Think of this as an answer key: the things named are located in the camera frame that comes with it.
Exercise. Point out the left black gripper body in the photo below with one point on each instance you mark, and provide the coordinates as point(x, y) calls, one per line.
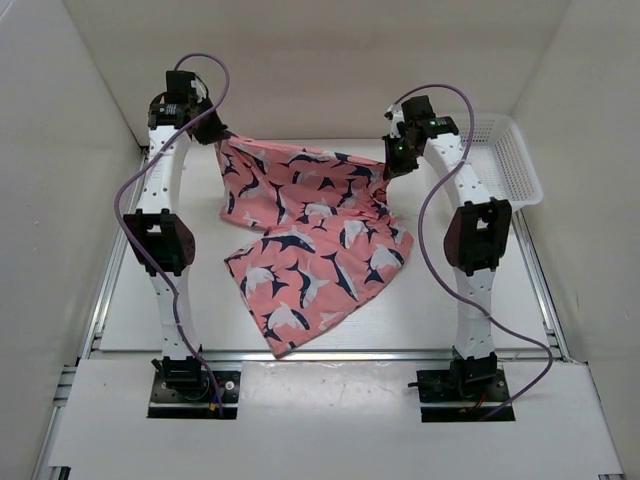
point(201, 108)

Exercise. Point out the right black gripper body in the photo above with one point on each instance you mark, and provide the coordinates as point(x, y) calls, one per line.
point(406, 134)

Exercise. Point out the pink shark print shorts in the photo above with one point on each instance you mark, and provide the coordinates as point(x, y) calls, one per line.
point(329, 241)

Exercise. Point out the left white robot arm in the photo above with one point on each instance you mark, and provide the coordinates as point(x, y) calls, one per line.
point(162, 243)

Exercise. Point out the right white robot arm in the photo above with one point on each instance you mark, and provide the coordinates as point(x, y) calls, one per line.
point(476, 237)

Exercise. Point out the white plastic basket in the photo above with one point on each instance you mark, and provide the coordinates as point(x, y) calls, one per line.
point(502, 163)

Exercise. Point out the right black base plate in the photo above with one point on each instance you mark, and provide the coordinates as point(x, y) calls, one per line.
point(442, 401)

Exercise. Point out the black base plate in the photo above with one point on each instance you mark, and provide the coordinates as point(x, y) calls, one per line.
point(194, 398)
point(442, 401)

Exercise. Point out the front aluminium rail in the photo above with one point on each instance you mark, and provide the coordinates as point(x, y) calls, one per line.
point(437, 355)

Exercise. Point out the aluminium rail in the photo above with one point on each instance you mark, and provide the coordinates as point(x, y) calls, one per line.
point(98, 315)
point(437, 355)
point(551, 321)

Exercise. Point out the right aluminium rail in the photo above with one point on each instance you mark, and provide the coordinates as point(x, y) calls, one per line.
point(551, 321)

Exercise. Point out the left aluminium rail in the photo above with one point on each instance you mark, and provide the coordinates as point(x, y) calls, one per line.
point(98, 315)

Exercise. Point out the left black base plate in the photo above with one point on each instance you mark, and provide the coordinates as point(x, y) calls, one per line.
point(194, 398)

